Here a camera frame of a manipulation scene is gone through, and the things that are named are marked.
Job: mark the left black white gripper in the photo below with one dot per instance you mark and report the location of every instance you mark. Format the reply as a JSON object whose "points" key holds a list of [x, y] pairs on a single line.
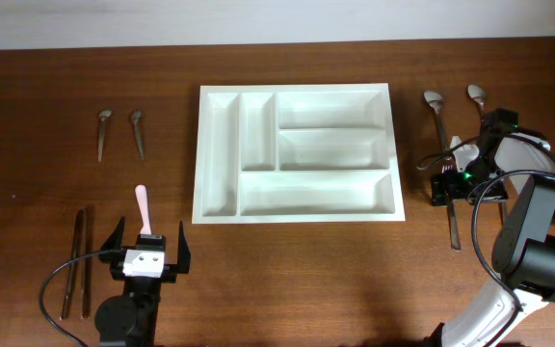
{"points": [[115, 257]]}

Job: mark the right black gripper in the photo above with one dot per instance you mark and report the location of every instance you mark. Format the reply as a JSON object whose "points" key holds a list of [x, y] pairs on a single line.
{"points": [[493, 191]]}

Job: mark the metal fork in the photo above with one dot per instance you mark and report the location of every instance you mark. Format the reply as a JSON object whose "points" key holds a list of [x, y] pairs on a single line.
{"points": [[503, 210], [452, 219]]}

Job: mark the large metal spoon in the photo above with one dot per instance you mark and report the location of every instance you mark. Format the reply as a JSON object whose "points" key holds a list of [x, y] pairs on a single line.
{"points": [[479, 97], [436, 101]]}

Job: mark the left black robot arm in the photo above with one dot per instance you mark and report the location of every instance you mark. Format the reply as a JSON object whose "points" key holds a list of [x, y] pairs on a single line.
{"points": [[130, 319]]}

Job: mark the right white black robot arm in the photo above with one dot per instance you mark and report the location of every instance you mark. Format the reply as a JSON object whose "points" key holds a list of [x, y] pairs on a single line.
{"points": [[522, 265]]}

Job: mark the right dark metal knife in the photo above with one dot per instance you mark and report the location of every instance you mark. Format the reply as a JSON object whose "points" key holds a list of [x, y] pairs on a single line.
{"points": [[86, 278]]}

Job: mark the dark metal knife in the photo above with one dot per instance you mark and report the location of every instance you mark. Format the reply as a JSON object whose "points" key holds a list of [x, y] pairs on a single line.
{"points": [[79, 227], [86, 278]]}

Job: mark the left dark metal knife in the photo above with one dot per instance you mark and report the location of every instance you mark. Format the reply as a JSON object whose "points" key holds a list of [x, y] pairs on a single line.
{"points": [[79, 227]]}

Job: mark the right small metal teaspoon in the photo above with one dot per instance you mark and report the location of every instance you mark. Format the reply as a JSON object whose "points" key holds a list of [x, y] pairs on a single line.
{"points": [[135, 119]]}

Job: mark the small metal teaspoon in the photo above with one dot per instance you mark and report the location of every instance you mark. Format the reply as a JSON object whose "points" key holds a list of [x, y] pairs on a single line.
{"points": [[135, 119], [102, 117]]}

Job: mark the left small metal teaspoon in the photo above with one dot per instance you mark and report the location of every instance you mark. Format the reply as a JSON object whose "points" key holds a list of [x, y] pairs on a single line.
{"points": [[102, 117]]}

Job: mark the white plastic cutlery tray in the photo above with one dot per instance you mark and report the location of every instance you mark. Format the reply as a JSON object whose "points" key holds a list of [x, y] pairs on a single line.
{"points": [[296, 154]]}

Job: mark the pink handled utensil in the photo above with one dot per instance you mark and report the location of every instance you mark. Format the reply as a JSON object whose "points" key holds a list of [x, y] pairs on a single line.
{"points": [[142, 201]]}

